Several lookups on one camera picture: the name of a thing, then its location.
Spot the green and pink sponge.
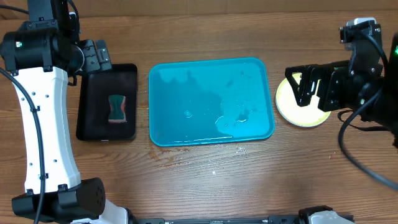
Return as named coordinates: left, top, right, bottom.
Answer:
left=108, top=95, right=126, bottom=123

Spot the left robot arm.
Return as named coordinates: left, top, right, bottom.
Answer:
left=1, top=20, right=134, bottom=223

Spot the yellow-green plate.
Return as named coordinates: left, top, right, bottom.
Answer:
left=275, top=78, right=331, bottom=128

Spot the black plastic tray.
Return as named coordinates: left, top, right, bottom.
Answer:
left=76, top=63, right=137, bottom=141

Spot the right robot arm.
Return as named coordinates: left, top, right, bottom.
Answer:
left=285, top=31, right=397, bottom=135

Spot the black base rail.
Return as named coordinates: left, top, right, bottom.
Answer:
left=132, top=205, right=355, bottom=224

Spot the teal plastic tray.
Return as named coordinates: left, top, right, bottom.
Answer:
left=148, top=57, right=275, bottom=147

